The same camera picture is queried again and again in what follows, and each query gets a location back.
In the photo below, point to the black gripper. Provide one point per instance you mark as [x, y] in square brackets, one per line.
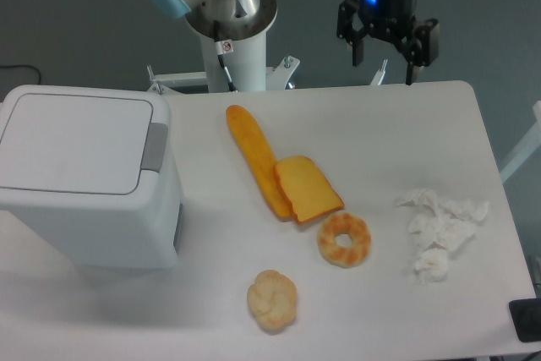
[391, 21]

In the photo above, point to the white trash can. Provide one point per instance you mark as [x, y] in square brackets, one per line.
[92, 172]

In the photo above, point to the long orange baguette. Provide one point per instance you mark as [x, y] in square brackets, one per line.
[259, 156]

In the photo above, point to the orange toast slice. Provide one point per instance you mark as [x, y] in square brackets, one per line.
[306, 189]

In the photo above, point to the crumpled white tissue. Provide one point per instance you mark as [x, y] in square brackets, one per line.
[440, 227]

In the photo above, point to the pale knotted bread roll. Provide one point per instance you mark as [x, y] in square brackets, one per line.
[272, 301]

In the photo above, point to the black device at edge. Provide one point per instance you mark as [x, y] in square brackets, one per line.
[525, 314]

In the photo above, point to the white table frame bracket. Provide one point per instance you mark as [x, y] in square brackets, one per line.
[278, 78]

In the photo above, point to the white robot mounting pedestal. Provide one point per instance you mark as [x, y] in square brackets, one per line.
[243, 61]

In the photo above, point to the white frame bar right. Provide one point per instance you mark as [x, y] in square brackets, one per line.
[524, 148]

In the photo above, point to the ring-shaped bread donut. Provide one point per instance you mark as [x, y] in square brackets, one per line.
[344, 240]

